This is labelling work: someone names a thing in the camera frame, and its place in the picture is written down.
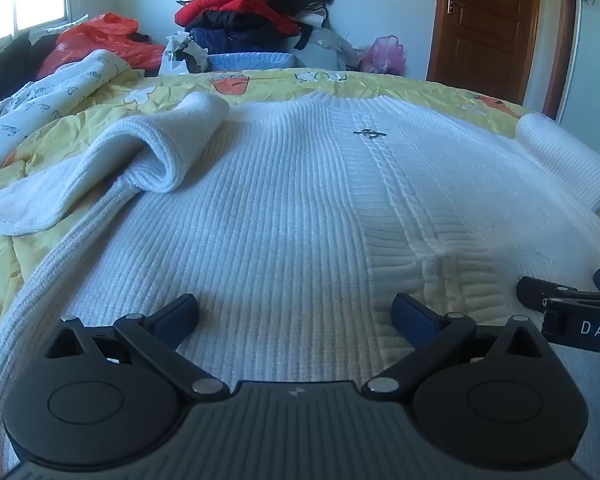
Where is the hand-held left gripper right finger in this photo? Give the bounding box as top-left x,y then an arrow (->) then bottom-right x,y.
361,292 -> 549,404

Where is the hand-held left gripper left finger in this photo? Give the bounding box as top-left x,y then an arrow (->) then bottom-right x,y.
45,293 -> 231,404

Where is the white knit sweater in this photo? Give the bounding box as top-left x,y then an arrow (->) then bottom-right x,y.
0,91 -> 600,480

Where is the yellow carrot print bedsheet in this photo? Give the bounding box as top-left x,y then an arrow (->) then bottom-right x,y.
0,67 -> 600,371

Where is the white wardrobe with flower stickers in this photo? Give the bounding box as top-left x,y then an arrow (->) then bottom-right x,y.
555,0 -> 600,127

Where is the white printed quilt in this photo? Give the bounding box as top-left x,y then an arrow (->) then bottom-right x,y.
0,49 -> 146,184

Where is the white plastic bag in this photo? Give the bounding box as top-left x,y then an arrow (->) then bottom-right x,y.
159,31 -> 211,77

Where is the pink plastic bag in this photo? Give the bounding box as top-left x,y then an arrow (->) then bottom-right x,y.
360,35 -> 407,76

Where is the blue knit garment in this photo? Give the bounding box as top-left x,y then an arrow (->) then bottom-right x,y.
206,51 -> 307,72

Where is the brown wooden door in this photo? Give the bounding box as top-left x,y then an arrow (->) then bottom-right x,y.
426,0 -> 577,111

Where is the navy blue jacket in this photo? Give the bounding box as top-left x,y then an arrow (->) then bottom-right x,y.
187,25 -> 302,56

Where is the grey plastic bag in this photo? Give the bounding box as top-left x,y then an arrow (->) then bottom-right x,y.
307,27 -> 365,71

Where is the red plastic bag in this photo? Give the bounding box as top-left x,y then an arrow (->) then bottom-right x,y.
37,12 -> 167,80

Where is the black quilted jacket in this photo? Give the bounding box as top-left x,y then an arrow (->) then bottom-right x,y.
190,10 -> 263,32

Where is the dark cloth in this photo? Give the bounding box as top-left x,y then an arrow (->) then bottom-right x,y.
0,34 -> 63,111

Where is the red jacket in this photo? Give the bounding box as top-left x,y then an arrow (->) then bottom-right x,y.
174,0 -> 302,37

